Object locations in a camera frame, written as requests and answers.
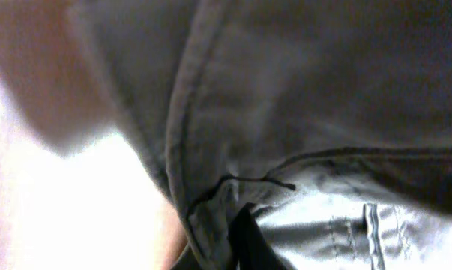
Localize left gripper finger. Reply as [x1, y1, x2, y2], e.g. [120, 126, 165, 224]
[171, 204, 290, 270]

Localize grey shorts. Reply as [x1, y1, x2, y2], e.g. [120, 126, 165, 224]
[70, 0, 452, 269]

